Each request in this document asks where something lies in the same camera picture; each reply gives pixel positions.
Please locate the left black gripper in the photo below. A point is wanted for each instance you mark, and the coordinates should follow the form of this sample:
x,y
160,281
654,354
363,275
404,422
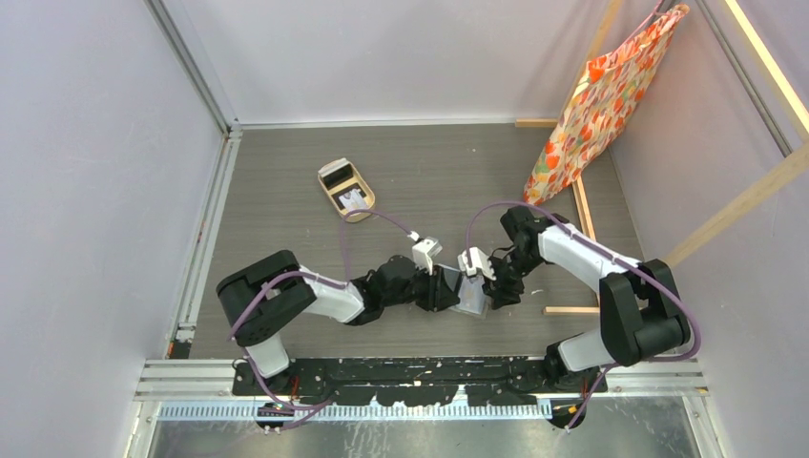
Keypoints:
x,y
439,294

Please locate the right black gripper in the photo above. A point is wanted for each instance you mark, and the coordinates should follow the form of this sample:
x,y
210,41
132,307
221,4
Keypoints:
x,y
503,292

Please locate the beige card holder wallet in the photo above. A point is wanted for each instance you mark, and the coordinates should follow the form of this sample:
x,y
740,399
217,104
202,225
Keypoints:
x,y
472,299

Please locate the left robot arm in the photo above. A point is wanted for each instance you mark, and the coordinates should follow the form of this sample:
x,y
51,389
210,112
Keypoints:
x,y
262,298

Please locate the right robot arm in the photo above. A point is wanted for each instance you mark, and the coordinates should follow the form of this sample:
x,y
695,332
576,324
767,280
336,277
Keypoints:
x,y
641,317

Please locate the loose white card in tray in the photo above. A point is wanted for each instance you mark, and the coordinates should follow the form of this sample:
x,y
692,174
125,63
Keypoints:
x,y
352,200

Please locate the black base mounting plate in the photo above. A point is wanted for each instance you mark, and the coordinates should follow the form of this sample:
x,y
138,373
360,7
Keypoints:
x,y
428,381

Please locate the gold oval tray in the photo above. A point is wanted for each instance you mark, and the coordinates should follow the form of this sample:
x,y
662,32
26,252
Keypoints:
x,y
357,181

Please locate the orange floral fabric bag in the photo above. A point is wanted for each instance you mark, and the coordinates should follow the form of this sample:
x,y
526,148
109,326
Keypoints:
x,y
602,103

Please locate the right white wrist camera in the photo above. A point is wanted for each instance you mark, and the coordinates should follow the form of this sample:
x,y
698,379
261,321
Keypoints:
x,y
473,262

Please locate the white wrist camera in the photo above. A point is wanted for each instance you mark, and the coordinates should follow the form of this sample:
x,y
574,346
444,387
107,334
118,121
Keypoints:
x,y
424,252
473,262

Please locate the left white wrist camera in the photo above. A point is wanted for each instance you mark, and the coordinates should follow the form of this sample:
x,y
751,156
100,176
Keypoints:
x,y
424,252

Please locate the aluminium rail frame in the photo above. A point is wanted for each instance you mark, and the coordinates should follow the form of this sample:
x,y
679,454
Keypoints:
x,y
196,390

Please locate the wooden frame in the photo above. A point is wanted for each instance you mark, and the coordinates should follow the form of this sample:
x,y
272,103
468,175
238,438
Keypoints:
x,y
706,162

